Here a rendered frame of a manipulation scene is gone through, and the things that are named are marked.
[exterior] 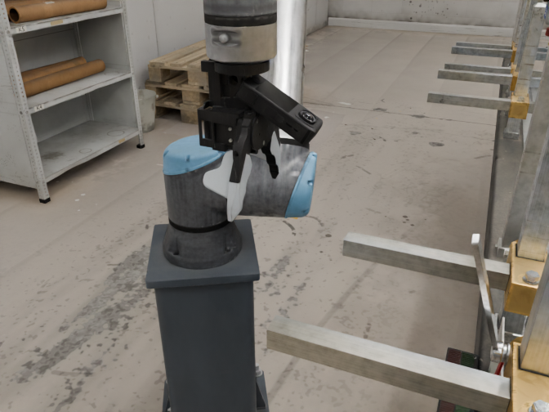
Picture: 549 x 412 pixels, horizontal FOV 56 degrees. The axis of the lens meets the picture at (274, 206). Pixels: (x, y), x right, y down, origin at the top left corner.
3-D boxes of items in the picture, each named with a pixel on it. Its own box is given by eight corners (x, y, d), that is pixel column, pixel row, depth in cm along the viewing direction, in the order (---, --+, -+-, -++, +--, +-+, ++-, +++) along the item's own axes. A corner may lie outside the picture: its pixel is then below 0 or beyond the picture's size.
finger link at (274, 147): (253, 158, 83) (237, 123, 76) (287, 163, 81) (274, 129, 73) (247, 173, 82) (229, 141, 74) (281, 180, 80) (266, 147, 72)
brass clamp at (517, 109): (506, 117, 155) (509, 100, 153) (506, 105, 166) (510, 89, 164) (528, 119, 153) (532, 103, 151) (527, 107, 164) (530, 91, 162)
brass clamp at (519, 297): (499, 310, 73) (506, 281, 70) (501, 260, 84) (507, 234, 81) (546, 321, 70) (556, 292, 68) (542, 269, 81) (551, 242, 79)
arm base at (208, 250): (161, 272, 117) (156, 235, 112) (166, 230, 133) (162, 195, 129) (244, 266, 119) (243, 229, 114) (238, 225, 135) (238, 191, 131)
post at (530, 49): (499, 159, 168) (534, 2, 146) (500, 155, 171) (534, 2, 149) (511, 161, 167) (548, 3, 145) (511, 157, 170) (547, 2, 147)
